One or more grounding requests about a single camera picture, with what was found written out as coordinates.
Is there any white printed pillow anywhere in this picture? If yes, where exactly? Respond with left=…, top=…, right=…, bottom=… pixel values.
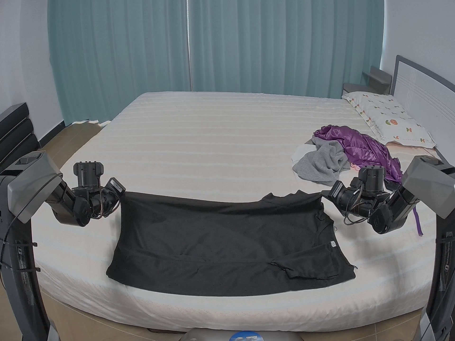
left=342, top=92, right=437, bottom=149

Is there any grey bedside table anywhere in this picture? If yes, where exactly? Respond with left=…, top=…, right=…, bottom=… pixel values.
left=343, top=66, right=391, bottom=95

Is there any white garment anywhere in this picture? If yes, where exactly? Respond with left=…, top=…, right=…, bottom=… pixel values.
left=291, top=144, right=315, bottom=164

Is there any black T-shirt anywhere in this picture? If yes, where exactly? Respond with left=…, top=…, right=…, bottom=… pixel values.
left=105, top=190, right=357, bottom=297

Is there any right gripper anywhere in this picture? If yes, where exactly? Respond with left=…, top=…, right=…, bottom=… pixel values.
left=329, top=181, right=371, bottom=219

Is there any blue-green curtain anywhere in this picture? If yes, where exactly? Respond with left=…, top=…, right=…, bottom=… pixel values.
left=48, top=0, right=191, bottom=125
left=188, top=0, right=384, bottom=100

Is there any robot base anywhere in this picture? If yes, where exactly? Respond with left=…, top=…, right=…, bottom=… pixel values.
left=181, top=327, right=296, bottom=341

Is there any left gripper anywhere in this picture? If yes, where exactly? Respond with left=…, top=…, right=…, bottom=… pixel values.
left=90, top=177, right=127, bottom=219

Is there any bed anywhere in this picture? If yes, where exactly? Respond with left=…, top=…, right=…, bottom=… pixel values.
left=31, top=55, right=455, bottom=333

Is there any black chest of drawers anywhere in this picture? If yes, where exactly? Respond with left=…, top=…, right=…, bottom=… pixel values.
left=0, top=102, right=39, bottom=171

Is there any grey garment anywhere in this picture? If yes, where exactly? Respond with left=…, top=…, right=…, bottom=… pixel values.
left=292, top=141, right=350, bottom=187

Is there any purple satin garment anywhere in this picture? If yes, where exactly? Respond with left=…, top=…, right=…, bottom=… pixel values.
left=313, top=125, right=425, bottom=237

